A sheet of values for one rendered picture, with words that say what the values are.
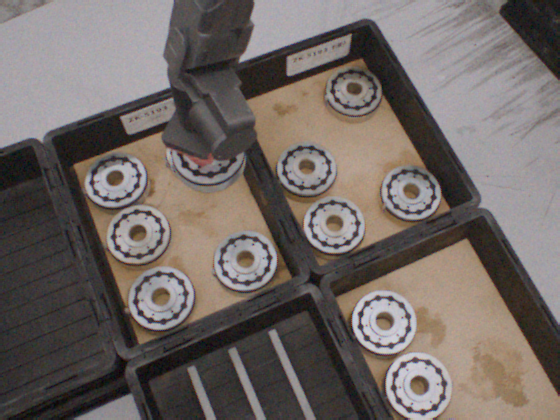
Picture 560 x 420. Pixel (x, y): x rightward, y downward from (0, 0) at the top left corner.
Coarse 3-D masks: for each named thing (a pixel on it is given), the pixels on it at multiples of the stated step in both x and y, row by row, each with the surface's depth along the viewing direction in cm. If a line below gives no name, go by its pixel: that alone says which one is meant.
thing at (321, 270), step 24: (360, 24) 120; (288, 48) 117; (384, 48) 118; (432, 120) 113; (264, 168) 108; (456, 168) 110; (288, 216) 105; (456, 216) 107; (384, 240) 104; (312, 264) 102; (336, 264) 102
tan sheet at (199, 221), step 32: (160, 160) 119; (160, 192) 116; (192, 192) 117; (224, 192) 117; (96, 224) 113; (192, 224) 114; (224, 224) 115; (256, 224) 115; (192, 256) 112; (128, 288) 109; (192, 320) 108
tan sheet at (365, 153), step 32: (352, 64) 129; (256, 96) 125; (288, 96) 125; (320, 96) 126; (256, 128) 122; (288, 128) 123; (320, 128) 123; (352, 128) 123; (384, 128) 124; (352, 160) 121; (384, 160) 121; (416, 160) 121; (352, 192) 118; (384, 224) 116
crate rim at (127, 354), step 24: (168, 96) 113; (96, 120) 110; (48, 144) 108; (264, 192) 106; (72, 216) 103; (288, 240) 104; (96, 264) 100; (96, 288) 99; (288, 288) 100; (216, 312) 98; (120, 336) 96
